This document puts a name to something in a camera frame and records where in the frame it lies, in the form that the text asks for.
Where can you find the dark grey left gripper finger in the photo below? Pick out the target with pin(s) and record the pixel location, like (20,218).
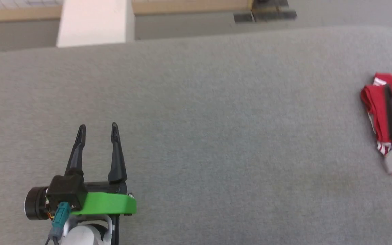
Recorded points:
(116,156)
(77,153)

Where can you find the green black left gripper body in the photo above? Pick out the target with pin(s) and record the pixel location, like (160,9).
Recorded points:
(107,203)

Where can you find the red Bulls 23 jersey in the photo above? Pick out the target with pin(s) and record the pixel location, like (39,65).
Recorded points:
(373,102)

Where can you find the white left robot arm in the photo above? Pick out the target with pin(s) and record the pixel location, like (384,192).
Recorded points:
(83,236)

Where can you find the grey fabric sofa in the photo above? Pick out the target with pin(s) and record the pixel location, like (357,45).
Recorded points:
(216,136)

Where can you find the white box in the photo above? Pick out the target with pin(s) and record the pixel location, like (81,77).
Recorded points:
(95,23)

